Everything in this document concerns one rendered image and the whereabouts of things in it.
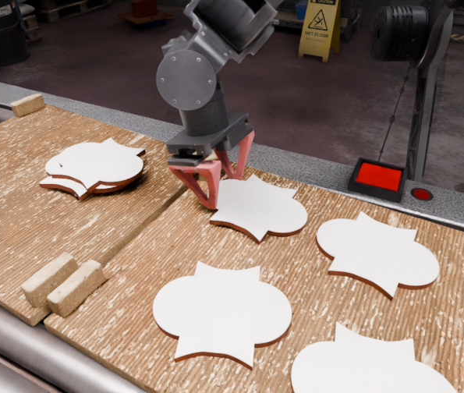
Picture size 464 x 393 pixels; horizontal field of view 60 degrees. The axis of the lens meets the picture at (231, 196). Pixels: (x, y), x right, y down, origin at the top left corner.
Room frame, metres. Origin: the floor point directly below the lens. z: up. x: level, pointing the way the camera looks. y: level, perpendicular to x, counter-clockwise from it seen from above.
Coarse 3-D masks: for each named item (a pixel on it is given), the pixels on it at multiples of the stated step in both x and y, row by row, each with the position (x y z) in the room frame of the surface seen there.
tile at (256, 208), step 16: (256, 176) 0.47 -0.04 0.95; (208, 192) 0.43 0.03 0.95; (224, 192) 0.43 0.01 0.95; (240, 192) 0.43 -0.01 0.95; (256, 192) 0.43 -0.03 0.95; (272, 192) 0.44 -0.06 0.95; (288, 192) 0.44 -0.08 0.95; (224, 208) 0.40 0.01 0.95; (240, 208) 0.40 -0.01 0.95; (256, 208) 0.40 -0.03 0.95; (272, 208) 0.40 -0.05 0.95; (288, 208) 0.40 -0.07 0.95; (304, 208) 0.40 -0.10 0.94; (224, 224) 0.37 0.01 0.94; (240, 224) 0.37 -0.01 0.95; (256, 224) 0.37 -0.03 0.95; (272, 224) 0.37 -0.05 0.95; (288, 224) 0.37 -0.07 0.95; (304, 224) 0.37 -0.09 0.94; (256, 240) 0.35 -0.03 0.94
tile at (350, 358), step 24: (336, 336) 0.22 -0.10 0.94; (360, 336) 0.22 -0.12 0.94; (312, 360) 0.19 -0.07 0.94; (336, 360) 0.19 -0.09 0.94; (360, 360) 0.19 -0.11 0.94; (384, 360) 0.19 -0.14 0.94; (408, 360) 0.19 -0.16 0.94; (312, 384) 0.17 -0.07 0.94; (336, 384) 0.17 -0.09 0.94; (360, 384) 0.17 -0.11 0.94; (384, 384) 0.17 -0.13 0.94; (408, 384) 0.17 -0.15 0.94; (432, 384) 0.17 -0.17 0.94
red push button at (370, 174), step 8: (360, 168) 0.52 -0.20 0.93; (368, 168) 0.52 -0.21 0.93; (376, 168) 0.52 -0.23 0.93; (384, 168) 0.52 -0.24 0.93; (360, 176) 0.50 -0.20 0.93; (368, 176) 0.50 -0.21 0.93; (376, 176) 0.50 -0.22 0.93; (384, 176) 0.50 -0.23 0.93; (392, 176) 0.50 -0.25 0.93; (400, 176) 0.50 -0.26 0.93; (376, 184) 0.48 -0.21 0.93; (384, 184) 0.48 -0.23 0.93; (392, 184) 0.48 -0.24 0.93
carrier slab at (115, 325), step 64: (192, 192) 0.45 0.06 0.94; (320, 192) 0.45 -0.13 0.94; (128, 256) 0.33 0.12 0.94; (192, 256) 0.33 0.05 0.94; (256, 256) 0.33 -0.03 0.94; (320, 256) 0.33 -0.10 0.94; (448, 256) 0.33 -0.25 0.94; (64, 320) 0.24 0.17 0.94; (128, 320) 0.24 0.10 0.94; (320, 320) 0.24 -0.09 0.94; (384, 320) 0.24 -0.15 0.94; (448, 320) 0.24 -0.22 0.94; (192, 384) 0.17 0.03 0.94; (256, 384) 0.17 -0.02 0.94
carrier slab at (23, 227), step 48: (0, 144) 0.58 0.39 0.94; (48, 144) 0.58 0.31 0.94; (144, 144) 0.58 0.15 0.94; (0, 192) 0.45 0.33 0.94; (48, 192) 0.45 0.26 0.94; (144, 192) 0.45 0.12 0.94; (0, 240) 0.35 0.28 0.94; (48, 240) 0.35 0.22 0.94; (96, 240) 0.35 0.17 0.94; (0, 288) 0.28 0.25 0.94
